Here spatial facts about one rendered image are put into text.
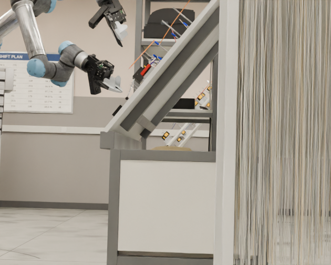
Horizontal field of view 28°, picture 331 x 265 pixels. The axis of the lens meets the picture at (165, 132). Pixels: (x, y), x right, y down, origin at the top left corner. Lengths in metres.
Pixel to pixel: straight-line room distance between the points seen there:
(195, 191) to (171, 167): 0.13
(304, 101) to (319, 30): 0.19
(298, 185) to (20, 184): 8.92
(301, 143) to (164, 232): 0.88
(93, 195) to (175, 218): 7.86
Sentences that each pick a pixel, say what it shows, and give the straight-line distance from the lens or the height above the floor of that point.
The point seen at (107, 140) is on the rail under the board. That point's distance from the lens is 2.49.
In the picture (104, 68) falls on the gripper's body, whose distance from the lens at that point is 2.79.
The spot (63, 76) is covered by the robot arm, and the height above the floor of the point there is 1.12.
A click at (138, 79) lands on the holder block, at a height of 1.10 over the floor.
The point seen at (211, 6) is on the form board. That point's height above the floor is 1.35.
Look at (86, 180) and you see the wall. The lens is 10.32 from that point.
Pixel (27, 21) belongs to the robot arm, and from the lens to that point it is 2.93.
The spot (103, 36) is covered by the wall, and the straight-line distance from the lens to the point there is 10.49.
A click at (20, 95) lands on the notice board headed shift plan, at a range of 10.53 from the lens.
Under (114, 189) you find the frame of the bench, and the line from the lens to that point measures 2.49.
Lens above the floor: 0.75
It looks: 3 degrees up
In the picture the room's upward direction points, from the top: 2 degrees clockwise
